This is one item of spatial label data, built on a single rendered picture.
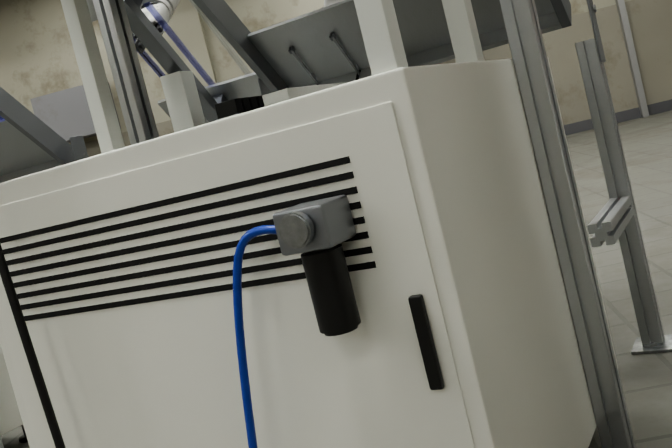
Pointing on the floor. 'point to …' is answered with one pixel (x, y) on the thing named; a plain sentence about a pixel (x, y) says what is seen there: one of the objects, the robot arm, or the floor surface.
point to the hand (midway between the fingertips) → (136, 45)
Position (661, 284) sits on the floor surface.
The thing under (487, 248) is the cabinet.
